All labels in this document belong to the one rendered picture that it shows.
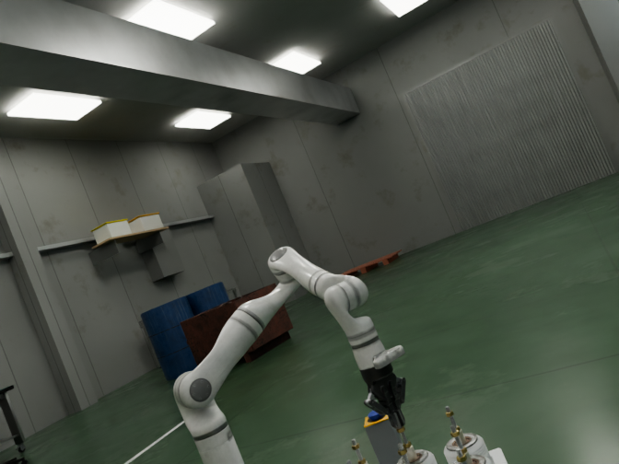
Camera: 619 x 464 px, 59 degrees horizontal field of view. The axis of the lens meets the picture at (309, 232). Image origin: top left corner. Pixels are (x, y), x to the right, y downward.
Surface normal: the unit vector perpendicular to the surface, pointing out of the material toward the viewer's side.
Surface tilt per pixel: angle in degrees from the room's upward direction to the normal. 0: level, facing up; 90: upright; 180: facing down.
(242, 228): 90
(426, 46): 90
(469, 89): 90
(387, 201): 90
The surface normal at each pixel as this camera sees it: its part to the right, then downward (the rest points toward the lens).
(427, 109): -0.41, 0.14
